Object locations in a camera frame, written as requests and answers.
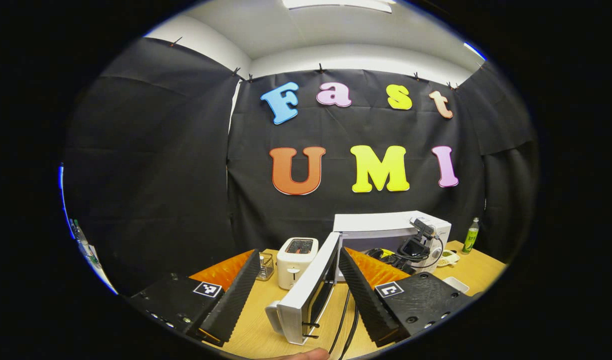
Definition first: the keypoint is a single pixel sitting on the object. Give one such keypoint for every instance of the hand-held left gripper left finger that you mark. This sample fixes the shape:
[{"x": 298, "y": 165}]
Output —
[{"x": 233, "y": 300}]

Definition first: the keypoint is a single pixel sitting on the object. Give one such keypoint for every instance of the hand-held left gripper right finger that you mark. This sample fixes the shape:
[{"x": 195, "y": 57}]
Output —
[{"x": 366, "y": 300}]

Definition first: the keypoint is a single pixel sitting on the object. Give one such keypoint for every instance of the white microwave oven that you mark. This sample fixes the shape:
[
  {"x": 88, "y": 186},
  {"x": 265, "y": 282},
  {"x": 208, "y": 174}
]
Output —
[{"x": 376, "y": 222}]

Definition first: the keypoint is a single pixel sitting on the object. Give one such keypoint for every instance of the small white tray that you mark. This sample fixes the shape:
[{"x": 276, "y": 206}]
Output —
[{"x": 456, "y": 285}]

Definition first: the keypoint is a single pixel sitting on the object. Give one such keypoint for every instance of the green drink bottle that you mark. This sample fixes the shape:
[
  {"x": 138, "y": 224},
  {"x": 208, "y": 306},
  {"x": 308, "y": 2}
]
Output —
[{"x": 470, "y": 240}]

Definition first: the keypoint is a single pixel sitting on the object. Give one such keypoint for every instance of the white toaster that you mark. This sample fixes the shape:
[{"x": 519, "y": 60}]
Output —
[{"x": 295, "y": 265}]

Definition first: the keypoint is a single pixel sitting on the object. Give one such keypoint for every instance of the black backdrop cloth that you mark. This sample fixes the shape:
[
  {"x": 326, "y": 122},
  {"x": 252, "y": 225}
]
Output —
[{"x": 338, "y": 135}]

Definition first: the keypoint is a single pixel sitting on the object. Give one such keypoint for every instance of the long ceiling light panel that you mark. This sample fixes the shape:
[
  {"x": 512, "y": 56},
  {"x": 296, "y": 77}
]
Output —
[{"x": 336, "y": 4}]

